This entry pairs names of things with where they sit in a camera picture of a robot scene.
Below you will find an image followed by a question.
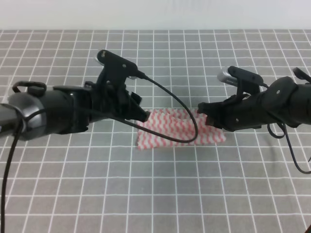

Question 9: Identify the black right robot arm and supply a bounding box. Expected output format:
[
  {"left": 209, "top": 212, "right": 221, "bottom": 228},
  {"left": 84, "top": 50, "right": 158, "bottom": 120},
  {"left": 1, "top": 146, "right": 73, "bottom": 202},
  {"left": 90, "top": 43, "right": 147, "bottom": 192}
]
[{"left": 198, "top": 66, "right": 311, "bottom": 132}]

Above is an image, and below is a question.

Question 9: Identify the black right camera cable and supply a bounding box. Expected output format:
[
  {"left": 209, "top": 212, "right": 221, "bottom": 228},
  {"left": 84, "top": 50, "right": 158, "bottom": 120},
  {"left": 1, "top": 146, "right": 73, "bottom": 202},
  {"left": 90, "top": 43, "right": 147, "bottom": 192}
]
[{"left": 259, "top": 82, "right": 311, "bottom": 175}]

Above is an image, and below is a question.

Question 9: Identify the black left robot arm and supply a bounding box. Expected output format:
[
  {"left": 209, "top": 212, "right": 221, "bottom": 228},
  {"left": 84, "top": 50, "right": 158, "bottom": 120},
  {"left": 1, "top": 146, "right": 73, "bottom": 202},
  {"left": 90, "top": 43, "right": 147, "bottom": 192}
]
[{"left": 0, "top": 81, "right": 150, "bottom": 141}]

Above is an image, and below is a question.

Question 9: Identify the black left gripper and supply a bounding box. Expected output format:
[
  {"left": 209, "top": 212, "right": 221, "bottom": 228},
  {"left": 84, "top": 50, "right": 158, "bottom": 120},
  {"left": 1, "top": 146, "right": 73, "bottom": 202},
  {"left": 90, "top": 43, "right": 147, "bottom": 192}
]
[{"left": 84, "top": 81, "right": 150, "bottom": 124}]

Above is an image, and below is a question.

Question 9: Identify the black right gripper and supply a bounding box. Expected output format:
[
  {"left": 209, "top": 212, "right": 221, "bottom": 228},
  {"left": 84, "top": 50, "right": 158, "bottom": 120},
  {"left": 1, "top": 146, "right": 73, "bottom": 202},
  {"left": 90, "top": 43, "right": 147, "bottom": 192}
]
[{"left": 197, "top": 93, "right": 270, "bottom": 131}]

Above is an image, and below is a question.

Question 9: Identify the black camera cable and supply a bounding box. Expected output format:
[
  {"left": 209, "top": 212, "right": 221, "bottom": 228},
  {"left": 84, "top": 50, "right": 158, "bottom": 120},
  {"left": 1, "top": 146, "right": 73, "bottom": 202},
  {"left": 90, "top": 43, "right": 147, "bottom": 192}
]
[
  {"left": 259, "top": 82, "right": 311, "bottom": 175},
  {"left": 0, "top": 71, "right": 199, "bottom": 233}
]

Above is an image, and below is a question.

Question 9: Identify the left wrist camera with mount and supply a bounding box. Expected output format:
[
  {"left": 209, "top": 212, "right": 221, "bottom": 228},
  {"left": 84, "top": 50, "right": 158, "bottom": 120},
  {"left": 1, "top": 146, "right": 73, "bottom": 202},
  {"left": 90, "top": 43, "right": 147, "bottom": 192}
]
[{"left": 96, "top": 50, "right": 139, "bottom": 86}]

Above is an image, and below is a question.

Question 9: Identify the black left camera cable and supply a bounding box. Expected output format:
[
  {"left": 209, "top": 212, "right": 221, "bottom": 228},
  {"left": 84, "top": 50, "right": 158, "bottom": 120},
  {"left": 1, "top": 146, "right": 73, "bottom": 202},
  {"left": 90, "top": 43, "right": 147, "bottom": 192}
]
[{"left": 0, "top": 71, "right": 199, "bottom": 233}]

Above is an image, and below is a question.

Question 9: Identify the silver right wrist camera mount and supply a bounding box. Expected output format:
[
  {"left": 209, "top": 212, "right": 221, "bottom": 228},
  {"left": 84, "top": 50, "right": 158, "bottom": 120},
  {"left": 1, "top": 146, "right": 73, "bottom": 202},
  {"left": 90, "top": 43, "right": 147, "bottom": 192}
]
[{"left": 217, "top": 66, "right": 265, "bottom": 97}]

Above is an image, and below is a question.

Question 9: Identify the pink white wavy striped towel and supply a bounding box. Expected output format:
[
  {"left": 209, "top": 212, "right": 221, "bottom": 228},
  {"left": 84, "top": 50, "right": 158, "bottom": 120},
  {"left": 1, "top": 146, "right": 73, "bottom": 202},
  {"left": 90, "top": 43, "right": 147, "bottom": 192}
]
[{"left": 137, "top": 108, "right": 226, "bottom": 150}]

